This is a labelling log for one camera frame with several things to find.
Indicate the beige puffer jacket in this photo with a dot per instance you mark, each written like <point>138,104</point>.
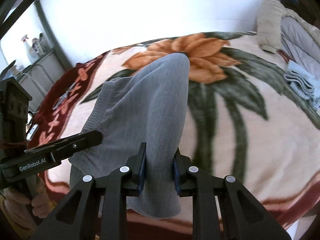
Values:
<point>280,28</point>

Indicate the folded grey striped cloth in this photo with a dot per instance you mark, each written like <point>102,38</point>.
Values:
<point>303,83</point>

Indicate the person left hand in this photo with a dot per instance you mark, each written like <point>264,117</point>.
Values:
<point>16,203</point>

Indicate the white phone on blanket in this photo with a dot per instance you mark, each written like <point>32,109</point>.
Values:
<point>31,132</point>

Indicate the green metal bed frame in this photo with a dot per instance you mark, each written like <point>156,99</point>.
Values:
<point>26,17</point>

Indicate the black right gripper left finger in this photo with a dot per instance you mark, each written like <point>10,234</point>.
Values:
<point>93,199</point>

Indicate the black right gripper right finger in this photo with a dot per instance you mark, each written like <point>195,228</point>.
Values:
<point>222,207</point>

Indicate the silver scissors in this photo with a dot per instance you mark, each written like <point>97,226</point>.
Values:
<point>63,97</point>

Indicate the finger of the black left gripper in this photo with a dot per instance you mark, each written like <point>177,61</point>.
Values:
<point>54,152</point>

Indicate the white spray bottle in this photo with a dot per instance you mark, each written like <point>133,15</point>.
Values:
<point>31,53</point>

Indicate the floral plush blanket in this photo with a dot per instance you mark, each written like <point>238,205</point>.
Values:
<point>243,118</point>

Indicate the grey sweat pants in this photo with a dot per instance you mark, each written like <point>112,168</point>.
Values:
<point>149,107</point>

